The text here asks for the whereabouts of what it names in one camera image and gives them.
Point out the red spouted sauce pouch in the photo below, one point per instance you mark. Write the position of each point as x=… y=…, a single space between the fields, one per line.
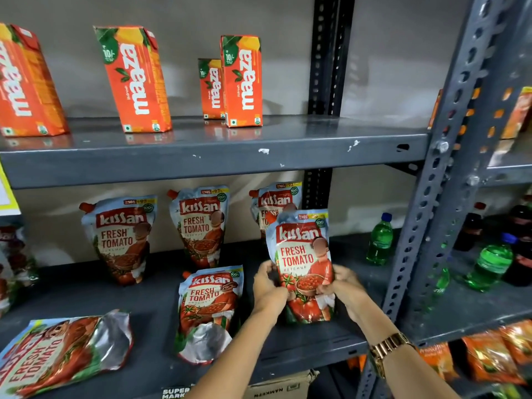
x=301 y=255

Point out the gold metal wristwatch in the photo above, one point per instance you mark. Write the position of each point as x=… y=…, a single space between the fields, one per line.
x=388 y=349

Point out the group of sauce pouches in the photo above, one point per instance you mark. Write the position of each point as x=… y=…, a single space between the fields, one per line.
x=120 y=240

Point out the person's right hand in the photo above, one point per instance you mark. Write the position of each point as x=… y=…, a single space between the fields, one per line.
x=349 y=292

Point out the person's left forearm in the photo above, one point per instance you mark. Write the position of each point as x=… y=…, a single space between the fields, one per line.
x=237 y=357

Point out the orange snack packet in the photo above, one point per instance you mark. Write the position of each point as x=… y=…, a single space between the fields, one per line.
x=519 y=340
x=438 y=361
x=490 y=359

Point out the person's right thumb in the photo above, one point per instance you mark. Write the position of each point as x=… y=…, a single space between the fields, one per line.
x=330 y=290

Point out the brown cardboard box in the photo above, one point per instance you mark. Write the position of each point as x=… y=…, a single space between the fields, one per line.
x=278 y=388

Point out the orange juice carton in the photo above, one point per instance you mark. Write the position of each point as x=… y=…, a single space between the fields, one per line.
x=25 y=87
x=135 y=78
x=243 y=83
x=435 y=107
x=517 y=116
x=211 y=91

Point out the person's right forearm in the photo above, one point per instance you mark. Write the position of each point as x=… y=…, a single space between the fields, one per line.
x=411 y=373

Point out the grey metal shelf rack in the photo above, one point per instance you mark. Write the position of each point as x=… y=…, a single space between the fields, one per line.
x=469 y=307
x=208 y=149

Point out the person's left thumb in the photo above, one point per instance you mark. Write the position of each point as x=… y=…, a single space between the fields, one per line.
x=280 y=294

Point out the dark cola bottle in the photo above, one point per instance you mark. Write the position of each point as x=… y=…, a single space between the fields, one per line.
x=521 y=245
x=469 y=228

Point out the green bottle with blue cap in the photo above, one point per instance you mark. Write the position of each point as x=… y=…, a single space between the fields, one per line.
x=441 y=284
x=380 y=240
x=490 y=263

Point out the black slotted metal post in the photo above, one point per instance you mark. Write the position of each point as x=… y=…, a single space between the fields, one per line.
x=328 y=53

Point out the yellow shelf label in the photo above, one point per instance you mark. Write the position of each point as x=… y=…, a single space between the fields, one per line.
x=6 y=195

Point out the person's left hand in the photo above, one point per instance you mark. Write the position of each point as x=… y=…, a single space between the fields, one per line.
x=268 y=297

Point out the green snack packet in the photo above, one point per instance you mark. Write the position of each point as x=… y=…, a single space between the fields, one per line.
x=507 y=392

